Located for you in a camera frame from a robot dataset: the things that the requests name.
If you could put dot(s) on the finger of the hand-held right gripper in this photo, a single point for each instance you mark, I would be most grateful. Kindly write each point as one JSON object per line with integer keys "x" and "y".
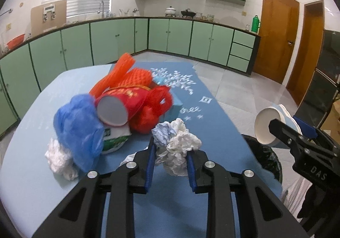
{"x": 306, "y": 128}
{"x": 285, "y": 134}

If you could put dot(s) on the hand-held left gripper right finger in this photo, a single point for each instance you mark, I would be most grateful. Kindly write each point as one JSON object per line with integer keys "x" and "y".
{"x": 191, "y": 174}

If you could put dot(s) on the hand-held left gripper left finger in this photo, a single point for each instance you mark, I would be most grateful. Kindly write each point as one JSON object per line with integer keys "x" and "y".
{"x": 150, "y": 171}

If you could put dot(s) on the blue paper cup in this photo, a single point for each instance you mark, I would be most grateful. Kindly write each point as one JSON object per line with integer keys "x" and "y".
{"x": 264, "y": 126}

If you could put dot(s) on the white tissue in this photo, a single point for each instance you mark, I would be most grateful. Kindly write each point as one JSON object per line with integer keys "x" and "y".
{"x": 180, "y": 145}
{"x": 59, "y": 161}

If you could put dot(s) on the black trash bin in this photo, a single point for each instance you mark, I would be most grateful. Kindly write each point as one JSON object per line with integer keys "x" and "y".
{"x": 265, "y": 159}

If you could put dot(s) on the green white paper container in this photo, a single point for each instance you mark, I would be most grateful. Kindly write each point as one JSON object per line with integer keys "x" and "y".
{"x": 114, "y": 139}

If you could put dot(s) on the red mesh bag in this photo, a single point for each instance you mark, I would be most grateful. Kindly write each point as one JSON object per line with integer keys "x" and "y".
{"x": 151, "y": 110}

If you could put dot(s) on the light blue snack packet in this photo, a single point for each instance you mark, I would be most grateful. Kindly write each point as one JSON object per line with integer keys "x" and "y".
{"x": 159, "y": 80}

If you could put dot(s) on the orange foam fruit net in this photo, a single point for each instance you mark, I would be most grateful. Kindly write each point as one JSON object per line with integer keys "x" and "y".
{"x": 139, "y": 77}
{"x": 120, "y": 68}

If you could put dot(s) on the white paper scrap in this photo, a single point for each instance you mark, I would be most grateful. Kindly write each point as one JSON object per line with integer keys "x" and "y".
{"x": 128, "y": 158}

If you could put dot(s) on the large cardboard box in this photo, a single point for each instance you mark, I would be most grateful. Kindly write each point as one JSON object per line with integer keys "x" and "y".
{"x": 333, "y": 121}

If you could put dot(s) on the blue printed tablecloth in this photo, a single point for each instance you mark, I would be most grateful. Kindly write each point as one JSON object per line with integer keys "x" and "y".
{"x": 212, "y": 131}

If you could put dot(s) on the red paper cup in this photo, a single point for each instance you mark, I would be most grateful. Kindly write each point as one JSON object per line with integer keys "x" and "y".
{"x": 111, "y": 110}

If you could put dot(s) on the narrow wooden door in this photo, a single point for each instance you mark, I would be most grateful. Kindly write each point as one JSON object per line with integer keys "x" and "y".
{"x": 305, "y": 52}

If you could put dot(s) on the blue plastic bag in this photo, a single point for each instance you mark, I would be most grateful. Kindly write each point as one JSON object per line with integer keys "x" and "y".
{"x": 77, "y": 126}

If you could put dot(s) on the wide wooden door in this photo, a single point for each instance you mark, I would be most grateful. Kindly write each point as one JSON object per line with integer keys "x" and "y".
{"x": 276, "y": 31}

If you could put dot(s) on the green thermos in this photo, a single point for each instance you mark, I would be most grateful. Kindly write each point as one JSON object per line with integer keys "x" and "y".
{"x": 255, "y": 24}

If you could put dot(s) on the row of green base cabinets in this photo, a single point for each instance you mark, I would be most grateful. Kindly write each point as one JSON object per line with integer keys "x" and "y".
{"x": 106, "y": 39}

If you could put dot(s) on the black wok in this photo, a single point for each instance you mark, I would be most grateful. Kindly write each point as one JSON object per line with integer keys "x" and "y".
{"x": 188, "y": 13}

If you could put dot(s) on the white cooking pot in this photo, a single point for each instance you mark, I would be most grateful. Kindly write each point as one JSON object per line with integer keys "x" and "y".
{"x": 170, "y": 12}

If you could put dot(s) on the metal faucet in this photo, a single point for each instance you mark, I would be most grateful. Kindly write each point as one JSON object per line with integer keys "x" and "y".
{"x": 102, "y": 7}

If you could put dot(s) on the small cardboard box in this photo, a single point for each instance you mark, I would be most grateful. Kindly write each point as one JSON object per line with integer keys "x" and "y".
{"x": 37, "y": 23}

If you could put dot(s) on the red plastic basin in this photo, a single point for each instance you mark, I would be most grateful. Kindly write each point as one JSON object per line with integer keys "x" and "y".
{"x": 16, "y": 41}

